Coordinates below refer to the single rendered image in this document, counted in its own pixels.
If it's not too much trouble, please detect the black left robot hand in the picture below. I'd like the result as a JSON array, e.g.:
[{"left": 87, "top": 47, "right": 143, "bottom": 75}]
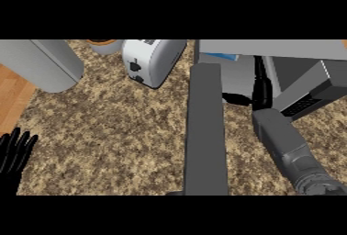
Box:
[{"left": 0, "top": 127, "right": 41, "bottom": 196}]

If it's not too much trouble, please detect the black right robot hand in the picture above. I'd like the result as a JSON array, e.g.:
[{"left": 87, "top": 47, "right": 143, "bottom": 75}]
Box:
[{"left": 221, "top": 55, "right": 274, "bottom": 112}]

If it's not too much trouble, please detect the white milk carton blue top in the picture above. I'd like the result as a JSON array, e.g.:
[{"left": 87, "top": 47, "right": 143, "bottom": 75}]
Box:
[{"left": 197, "top": 51, "right": 257, "bottom": 100}]

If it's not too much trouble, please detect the grey microwave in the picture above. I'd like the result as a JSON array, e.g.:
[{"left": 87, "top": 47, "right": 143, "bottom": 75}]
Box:
[{"left": 193, "top": 39, "right": 347, "bottom": 121}]

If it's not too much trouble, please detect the dark grey microwave door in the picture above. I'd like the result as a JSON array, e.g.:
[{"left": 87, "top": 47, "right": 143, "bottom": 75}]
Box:
[{"left": 165, "top": 62, "right": 230, "bottom": 196}]

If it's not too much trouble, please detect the white toaster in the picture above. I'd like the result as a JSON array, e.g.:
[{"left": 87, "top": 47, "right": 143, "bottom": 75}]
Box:
[{"left": 119, "top": 39, "right": 189, "bottom": 90}]

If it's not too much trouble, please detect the large grey cylinder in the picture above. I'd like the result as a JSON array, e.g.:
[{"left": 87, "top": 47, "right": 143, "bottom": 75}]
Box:
[{"left": 0, "top": 39, "right": 87, "bottom": 94}]

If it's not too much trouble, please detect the grey cup with orange rim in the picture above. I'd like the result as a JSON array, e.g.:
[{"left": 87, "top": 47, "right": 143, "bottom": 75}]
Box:
[{"left": 84, "top": 39, "right": 124, "bottom": 56}]

